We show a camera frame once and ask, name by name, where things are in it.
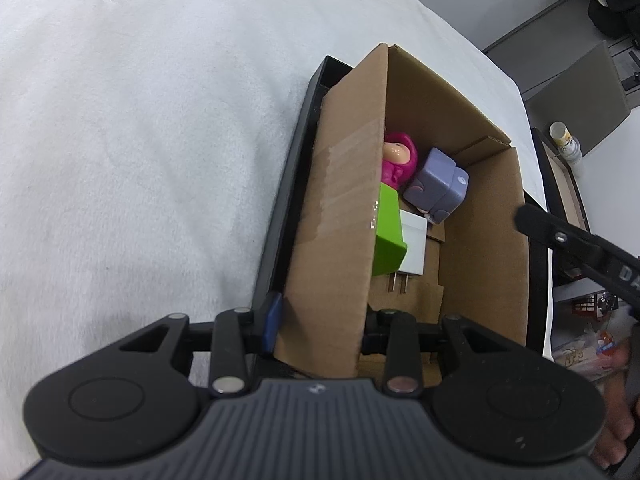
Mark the white charger plug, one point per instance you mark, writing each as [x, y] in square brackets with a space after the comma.
[415, 245]

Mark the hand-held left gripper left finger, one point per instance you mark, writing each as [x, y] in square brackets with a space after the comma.
[274, 320]

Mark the pink dinosaur-suit figurine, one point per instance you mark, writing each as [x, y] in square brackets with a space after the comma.
[402, 160]

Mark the brown cardboard box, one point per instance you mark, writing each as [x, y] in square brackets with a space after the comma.
[340, 210]

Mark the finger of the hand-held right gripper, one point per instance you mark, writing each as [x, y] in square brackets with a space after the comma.
[555, 235]

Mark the green plastic toy house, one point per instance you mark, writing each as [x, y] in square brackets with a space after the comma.
[387, 230]

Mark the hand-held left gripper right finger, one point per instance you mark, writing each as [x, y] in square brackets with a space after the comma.
[400, 340]

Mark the colourful plastic packet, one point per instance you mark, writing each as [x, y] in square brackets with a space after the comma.
[600, 342]

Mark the black plastic tray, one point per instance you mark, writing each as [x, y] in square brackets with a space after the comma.
[295, 160]

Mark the purple block toy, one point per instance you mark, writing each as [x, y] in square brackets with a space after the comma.
[435, 180]

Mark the black bag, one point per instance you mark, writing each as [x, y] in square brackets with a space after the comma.
[610, 10]

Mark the person's right hand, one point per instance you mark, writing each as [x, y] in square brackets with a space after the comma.
[612, 445]

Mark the dark side table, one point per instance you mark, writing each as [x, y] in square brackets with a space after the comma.
[570, 195]

